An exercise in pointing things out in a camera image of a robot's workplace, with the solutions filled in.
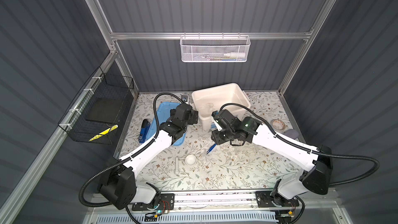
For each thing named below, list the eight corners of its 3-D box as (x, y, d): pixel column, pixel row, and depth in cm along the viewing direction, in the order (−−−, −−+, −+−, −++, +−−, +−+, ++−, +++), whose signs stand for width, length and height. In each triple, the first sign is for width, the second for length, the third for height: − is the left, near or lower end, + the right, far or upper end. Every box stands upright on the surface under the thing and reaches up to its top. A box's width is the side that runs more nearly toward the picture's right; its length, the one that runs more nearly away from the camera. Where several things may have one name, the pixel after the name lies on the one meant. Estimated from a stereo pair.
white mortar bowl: (183, 161, 88) (183, 160, 87) (189, 153, 91) (189, 152, 90) (192, 167, 86) (192, 166, 84) (197, 159, 89) (197, 157, 87)
